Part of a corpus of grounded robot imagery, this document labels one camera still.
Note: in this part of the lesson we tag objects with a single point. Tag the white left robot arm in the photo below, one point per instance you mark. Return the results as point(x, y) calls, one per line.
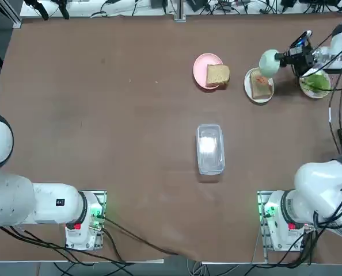
point(15, 198)

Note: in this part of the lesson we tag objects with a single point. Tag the black tripod leg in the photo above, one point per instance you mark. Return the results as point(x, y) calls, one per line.
point(64, 10)
point(41, 10)

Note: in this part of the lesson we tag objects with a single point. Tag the green lettuce leaf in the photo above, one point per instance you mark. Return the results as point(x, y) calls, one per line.
point(316, 82)

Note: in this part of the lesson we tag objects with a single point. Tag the clear plastic container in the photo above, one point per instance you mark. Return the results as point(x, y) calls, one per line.
point(210, 149)

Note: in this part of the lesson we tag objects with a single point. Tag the pink plate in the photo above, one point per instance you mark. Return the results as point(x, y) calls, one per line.
point(201, 69)

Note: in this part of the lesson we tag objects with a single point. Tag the aluminium frame rail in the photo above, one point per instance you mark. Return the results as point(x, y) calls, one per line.
point(17, 22)

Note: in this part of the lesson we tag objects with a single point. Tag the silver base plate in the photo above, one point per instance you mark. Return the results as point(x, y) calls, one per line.
point(260, 201)
point(103, 198)

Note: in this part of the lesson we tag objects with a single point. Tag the silver edge bracket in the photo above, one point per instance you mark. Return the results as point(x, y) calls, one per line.
point(179, 17)

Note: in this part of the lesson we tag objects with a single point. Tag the white round plate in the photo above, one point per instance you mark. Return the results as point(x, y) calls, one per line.
point(315, 94)
point(247, 87)

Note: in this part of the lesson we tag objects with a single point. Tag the pale green bowl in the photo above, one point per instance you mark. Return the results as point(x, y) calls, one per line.
point(269, 63)

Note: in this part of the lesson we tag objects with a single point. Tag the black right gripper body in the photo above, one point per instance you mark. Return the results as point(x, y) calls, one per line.
point(300, 59)

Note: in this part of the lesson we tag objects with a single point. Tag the upright mounting post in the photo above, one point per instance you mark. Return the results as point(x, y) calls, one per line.
point(179, 5)

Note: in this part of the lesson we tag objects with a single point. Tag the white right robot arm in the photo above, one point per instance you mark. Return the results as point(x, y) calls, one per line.
point(317, 184)

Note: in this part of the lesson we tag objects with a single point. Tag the brown bread slice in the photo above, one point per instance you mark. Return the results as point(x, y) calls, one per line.
point(217, 75)
point(261, 90)

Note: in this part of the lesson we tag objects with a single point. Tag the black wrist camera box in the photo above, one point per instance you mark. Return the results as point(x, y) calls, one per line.
point(302, 38)

